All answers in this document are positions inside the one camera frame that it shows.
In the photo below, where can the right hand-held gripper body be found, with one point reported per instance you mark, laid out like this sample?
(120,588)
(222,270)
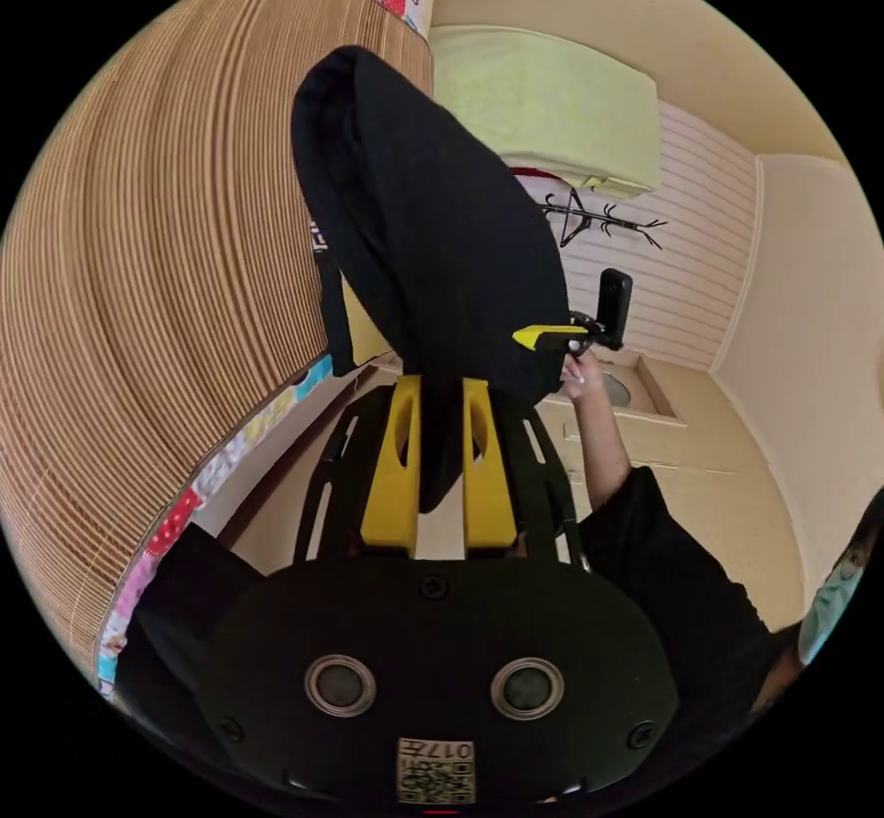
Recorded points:
(586,341)

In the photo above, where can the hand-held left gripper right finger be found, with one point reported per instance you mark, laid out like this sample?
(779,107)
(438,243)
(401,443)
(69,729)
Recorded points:
(492,493)

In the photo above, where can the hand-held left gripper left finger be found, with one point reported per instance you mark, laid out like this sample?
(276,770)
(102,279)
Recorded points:
(387,486)

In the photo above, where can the black pants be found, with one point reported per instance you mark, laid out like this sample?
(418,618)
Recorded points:
(428,244)

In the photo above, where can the person's right forearm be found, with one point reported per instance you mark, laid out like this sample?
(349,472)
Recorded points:
(606,445)

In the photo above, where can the person's right hand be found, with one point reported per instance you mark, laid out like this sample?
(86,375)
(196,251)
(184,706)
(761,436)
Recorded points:
(580,376)

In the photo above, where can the black coat rack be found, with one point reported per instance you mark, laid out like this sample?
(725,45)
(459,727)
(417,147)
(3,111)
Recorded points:
(601,220)

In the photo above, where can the pale green curtain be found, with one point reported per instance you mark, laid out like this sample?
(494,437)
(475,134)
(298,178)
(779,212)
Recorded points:
(552,106)

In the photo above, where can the bed with woven mat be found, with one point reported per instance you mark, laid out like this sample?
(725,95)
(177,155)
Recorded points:
(173,244)

